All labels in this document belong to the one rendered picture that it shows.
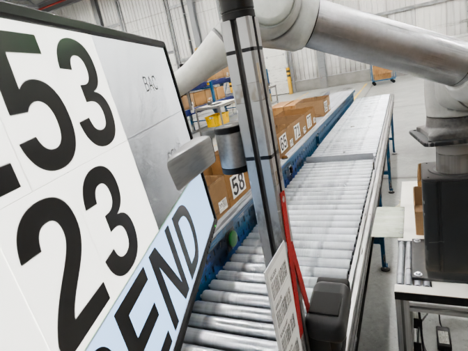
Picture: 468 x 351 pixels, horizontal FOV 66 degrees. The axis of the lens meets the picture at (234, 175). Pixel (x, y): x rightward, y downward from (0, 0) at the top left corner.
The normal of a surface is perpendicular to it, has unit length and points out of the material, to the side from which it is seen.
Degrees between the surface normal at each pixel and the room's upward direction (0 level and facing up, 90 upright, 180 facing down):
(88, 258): 86
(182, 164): 90
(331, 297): 8
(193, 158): 90
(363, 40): 102
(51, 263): 86
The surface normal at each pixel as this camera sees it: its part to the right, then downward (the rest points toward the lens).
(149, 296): 0.96, -0.22
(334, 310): -0.24, -0.89
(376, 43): 0.02, 0.47
